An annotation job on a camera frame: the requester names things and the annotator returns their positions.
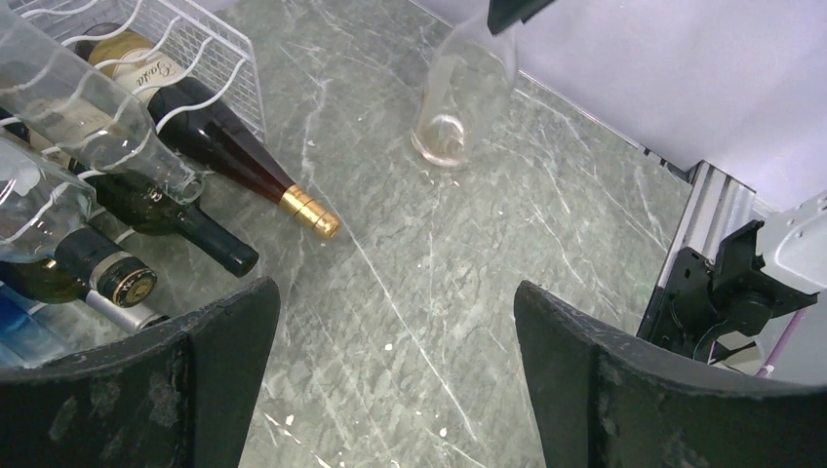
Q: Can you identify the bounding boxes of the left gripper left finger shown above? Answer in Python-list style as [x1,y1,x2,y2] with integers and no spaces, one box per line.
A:
[1,278,281,467]

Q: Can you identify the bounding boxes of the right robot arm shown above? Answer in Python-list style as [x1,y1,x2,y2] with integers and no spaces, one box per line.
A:
[486,1,826,363]

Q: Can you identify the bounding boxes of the blue bottle bottom row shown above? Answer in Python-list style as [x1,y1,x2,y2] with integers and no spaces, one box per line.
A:
[1,285,71,369]

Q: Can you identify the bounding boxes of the clear bottle blue seal label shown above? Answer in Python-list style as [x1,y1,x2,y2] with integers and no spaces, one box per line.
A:
[1,137,96,263]

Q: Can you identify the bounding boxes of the dark bottle silver cap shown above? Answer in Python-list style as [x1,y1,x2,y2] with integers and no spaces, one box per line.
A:
[1,258,170,334]

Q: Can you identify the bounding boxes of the white wire wine rack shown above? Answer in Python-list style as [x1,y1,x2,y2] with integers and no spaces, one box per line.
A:
[1,1,264,180]

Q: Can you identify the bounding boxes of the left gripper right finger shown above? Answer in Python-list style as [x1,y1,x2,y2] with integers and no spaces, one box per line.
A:
[514,281,826,467]

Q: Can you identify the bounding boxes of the aluminium side rail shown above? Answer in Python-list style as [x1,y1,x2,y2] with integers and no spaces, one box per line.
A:
[637,161,777,342]

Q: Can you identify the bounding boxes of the clear bottle gold cork cap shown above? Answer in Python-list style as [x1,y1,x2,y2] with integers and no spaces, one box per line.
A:
[411,10,518,168]

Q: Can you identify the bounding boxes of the red wine bottle gold cap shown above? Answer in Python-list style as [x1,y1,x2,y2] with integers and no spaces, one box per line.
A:
[74,22,340,239]

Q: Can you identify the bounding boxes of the dark green bottle black cap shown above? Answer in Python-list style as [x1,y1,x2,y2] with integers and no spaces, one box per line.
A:
[86,172,259,278]

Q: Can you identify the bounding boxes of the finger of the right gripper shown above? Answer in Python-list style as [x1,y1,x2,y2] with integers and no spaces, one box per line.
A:
[487,0,555,36]

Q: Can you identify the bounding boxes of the clear bottle black orange label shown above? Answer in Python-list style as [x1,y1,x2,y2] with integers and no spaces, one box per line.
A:
[42,216,157,307]

